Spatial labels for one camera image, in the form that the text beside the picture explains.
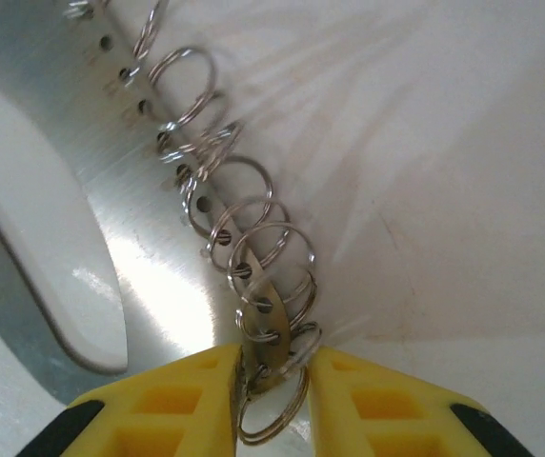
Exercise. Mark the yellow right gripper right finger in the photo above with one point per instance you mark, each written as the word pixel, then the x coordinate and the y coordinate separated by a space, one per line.
pixel 396 419

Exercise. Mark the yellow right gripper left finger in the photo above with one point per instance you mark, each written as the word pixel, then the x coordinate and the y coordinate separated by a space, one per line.
pixel 172 419

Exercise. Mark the silver perforated key holder plate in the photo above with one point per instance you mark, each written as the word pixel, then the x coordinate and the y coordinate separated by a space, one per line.
pixel 63 71

